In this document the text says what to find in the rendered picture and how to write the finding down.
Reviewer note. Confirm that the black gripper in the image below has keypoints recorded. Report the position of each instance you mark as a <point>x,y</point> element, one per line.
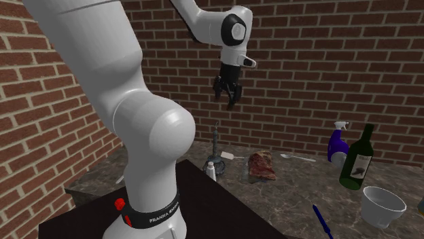
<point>229,74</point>

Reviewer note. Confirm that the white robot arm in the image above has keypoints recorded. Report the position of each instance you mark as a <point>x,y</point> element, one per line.
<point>99,66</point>

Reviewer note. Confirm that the grey candlestick with candle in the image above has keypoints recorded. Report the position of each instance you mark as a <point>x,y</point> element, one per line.
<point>215,145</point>

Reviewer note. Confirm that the white spatula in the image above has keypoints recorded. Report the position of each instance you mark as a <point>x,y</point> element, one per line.
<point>228,155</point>

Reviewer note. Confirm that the small white bottle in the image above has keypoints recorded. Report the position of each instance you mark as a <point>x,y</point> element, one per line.
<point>211,171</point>

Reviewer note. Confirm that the raw red meat piece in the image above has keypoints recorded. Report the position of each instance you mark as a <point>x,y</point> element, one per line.
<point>261,165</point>

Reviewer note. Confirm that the clear glass plate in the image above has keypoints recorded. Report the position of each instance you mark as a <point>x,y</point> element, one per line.
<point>245,173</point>

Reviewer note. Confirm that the silver spoon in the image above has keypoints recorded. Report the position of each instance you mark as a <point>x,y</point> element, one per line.
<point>287,156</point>

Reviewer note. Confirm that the dark robot stand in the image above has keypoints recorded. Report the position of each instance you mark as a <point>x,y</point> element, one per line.
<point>215,205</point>

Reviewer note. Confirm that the purple spray bottle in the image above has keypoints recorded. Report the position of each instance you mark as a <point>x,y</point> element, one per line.
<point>337,145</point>

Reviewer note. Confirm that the green wine bottle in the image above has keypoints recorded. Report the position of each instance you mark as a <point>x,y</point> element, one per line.
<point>359,162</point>

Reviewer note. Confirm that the blue pen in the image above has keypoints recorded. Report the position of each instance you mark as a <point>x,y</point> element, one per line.
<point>320,219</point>

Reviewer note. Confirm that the white bowl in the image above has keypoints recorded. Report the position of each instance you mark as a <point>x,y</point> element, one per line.
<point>381,207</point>

